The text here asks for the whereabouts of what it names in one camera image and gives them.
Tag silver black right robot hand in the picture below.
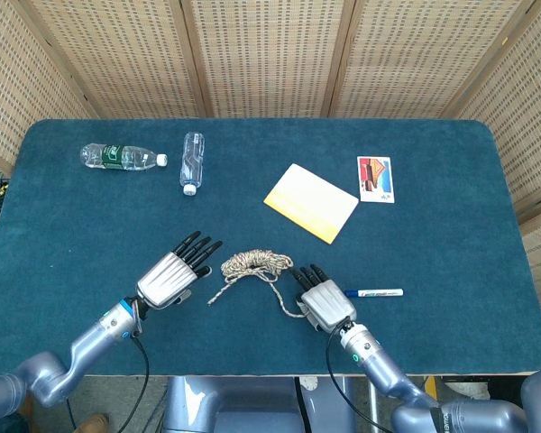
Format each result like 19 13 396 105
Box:
289 263 358 336

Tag blue whiteboard marker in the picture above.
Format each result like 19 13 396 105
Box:
344 288 405 299

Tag blue-grey robot torso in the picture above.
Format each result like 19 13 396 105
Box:
161 376 357 433

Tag clear unlabelled plastic bottle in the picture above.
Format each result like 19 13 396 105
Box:
179 131 206 197

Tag teal felt table cover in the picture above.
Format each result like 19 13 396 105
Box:
0 117 541 378

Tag beige braided rope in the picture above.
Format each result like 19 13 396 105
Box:
206 248 308 319

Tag green label plastic bottle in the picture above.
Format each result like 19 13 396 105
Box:
79 143 169 172

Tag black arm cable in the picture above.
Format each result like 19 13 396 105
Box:
115 333 151 433
326 318 393 433

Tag yellow and white booklet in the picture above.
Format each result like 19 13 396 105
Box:
263 162 360 245

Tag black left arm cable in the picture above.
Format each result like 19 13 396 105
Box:
115 333 151 433

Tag colourful picture card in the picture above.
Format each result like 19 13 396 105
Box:
356 155 396 204

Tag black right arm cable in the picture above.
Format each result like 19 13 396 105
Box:
326 318 393 433

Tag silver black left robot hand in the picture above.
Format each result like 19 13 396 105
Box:
136 231 224 310

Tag brown leather shoe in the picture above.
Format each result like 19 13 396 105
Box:
78 412 110 433

